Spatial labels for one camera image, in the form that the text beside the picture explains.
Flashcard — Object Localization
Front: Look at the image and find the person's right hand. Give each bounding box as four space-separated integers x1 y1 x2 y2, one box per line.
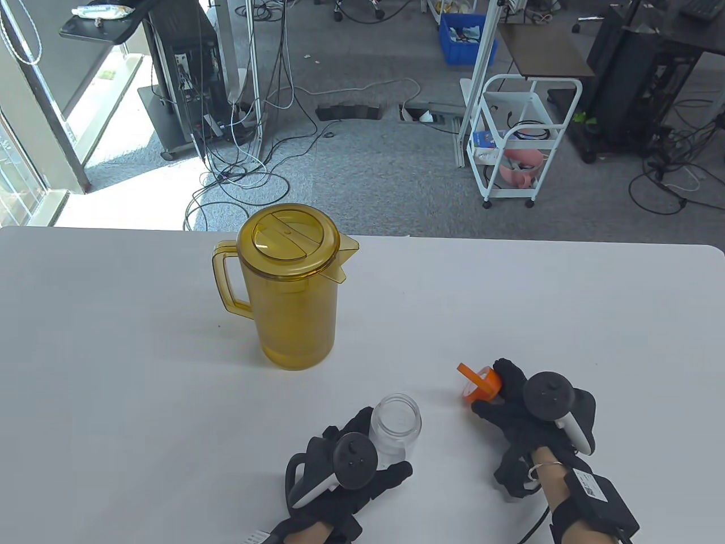
472 358 596 499

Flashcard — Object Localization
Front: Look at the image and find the person's left hand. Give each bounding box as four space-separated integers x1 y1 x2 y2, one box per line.
271 407 413 544

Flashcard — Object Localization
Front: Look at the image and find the orange cup lid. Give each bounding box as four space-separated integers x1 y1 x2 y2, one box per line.
458 363 504 404

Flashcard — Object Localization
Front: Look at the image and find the clear water cup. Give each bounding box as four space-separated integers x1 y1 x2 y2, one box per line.
369 394 423 470

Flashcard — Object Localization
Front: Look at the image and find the yellow plastic kettle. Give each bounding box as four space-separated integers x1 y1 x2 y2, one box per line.
212 203 360 371

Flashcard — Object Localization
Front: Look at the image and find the person's right forearm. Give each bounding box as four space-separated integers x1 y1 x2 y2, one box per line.
531 447 621 544

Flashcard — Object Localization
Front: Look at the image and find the person's left forearm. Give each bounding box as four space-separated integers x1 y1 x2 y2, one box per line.
283 521 332 544

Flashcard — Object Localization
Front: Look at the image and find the black white left hand controller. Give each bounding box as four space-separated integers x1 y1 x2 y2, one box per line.
285 432 379 509

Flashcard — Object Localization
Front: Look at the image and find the black white hand controller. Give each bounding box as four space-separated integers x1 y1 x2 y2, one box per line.
285 432 379 509
522 371 595 456

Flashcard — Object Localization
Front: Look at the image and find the black white right hand controller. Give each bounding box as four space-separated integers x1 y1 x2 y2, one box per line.
522 371 595 456

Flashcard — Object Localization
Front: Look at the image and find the black right wrist sensor box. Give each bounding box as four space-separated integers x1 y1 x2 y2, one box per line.
564 467 641 539

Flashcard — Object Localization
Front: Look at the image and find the pink plastic object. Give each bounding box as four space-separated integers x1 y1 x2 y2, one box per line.
498 148 547 189

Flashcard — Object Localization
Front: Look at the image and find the white rolling cart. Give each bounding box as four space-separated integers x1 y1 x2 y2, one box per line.
466 74 583 209

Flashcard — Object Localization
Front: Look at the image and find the open floor outlet box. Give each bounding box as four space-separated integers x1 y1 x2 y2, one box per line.
399 101 462 126

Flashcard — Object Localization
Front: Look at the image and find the black standing desk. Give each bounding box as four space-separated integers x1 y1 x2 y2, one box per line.
566 0 725 165

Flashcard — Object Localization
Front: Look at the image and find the brown side table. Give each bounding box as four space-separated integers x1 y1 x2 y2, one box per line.
497 23 595 80

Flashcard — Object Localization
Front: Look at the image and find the blue plastic crate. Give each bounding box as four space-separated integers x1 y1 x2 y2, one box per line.
439 12 499 66

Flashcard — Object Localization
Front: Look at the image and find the office chair base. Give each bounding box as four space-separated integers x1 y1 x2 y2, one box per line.
331 0 386 23

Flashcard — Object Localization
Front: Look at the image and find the black keyboard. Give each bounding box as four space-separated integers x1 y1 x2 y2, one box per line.
679 0 725 21

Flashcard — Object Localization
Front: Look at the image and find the black computer rack cart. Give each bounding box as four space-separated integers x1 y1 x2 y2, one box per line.
138 0 267 160

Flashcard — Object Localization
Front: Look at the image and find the black tray shelf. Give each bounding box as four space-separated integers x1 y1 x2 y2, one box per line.
59 0 153 45

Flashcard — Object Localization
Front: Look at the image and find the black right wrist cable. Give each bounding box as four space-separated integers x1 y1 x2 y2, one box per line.
518 506 551 544

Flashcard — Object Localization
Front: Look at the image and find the black floor cable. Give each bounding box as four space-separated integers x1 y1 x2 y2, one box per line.
629 96 725 216
182 170 291 232

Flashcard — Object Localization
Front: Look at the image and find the black floor cable cover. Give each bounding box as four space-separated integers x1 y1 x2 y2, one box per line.
315 104 383 121

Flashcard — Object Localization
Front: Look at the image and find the aluminium frame post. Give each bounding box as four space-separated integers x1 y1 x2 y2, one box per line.
458 0 505 168
247 0 265 159

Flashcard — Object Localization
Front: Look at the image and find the white floor cable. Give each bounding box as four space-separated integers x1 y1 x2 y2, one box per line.
295 76 423 101

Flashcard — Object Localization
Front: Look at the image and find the grey window frame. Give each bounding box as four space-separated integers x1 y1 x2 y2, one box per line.
0 0 91 227

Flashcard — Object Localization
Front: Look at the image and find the white cord loop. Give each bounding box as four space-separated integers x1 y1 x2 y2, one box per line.
0 0 44 65

